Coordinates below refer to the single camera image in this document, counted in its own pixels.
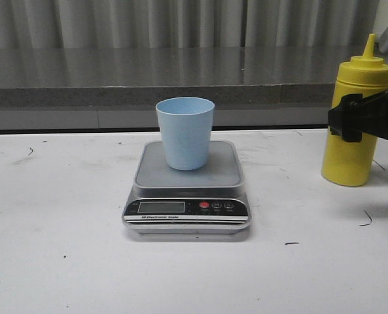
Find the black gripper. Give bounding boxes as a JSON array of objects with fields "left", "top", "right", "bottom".
[{"left": 328, "top": 90, "right": 388, "bottom": 143}]

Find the yellow squeeze bottle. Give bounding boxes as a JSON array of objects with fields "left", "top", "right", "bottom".
[{"left": 321, "top": 33, "right": 388, "bottom": 186}]

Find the light blue plastic cup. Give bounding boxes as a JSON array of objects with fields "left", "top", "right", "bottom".
[{"left": 156, "top": 97, "right": 215, "bottom": 171}]

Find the silver electronic kitchen scale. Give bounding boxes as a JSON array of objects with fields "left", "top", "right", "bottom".
[{"left": 122, "top": 141, "right": 252, "bottom": 236}]

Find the grey stone counter ledge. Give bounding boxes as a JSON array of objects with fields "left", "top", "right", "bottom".
[{"left": 0, "top": 45, "right": 364, "bottom": 133}]

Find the white pleated curtain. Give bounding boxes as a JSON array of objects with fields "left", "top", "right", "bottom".
[{"left": 0, "top": 0, "right": 388, "bottom": 49}]

